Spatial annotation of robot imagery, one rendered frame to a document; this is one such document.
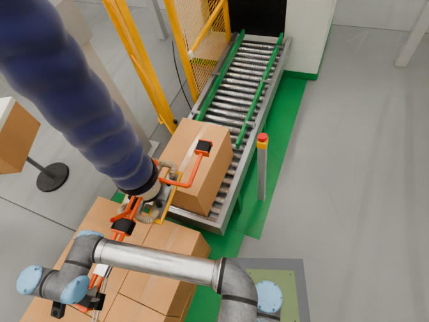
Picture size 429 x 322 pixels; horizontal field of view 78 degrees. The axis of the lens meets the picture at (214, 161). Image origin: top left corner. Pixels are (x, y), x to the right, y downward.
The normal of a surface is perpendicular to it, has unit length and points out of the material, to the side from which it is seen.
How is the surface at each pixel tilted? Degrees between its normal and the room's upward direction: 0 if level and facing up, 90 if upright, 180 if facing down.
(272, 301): 8
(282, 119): 0
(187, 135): 0
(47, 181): 0
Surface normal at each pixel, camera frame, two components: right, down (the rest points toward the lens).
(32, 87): 0.27, 0.90
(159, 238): -0.14, -0.52
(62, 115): 0.20, 0.77
